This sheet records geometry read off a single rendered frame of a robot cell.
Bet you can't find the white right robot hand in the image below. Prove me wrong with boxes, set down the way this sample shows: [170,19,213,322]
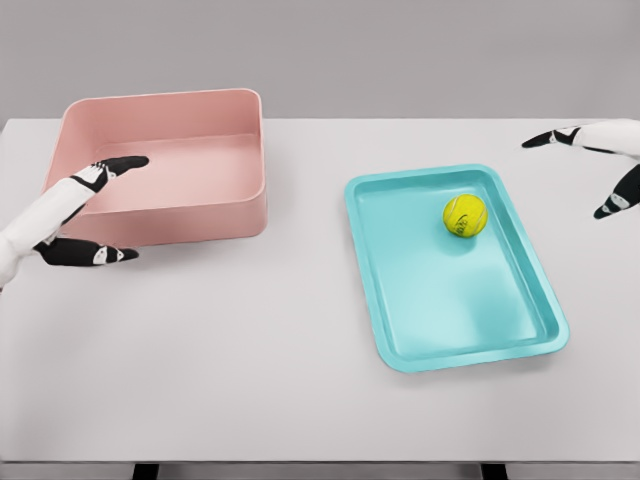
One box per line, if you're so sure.
[521,117,640,220]

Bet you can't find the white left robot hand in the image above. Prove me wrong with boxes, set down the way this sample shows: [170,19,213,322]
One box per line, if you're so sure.
[0,155,151,294]

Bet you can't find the pink rectangular basket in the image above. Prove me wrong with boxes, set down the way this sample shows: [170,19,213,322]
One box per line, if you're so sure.
[43,87,268,248]

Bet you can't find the yellow tennis ball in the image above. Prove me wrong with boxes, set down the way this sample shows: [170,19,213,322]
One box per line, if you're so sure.
[442,194,489,239]

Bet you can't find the blue rectangular tray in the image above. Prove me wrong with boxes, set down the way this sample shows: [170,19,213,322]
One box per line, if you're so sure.
[343,163,570,374]

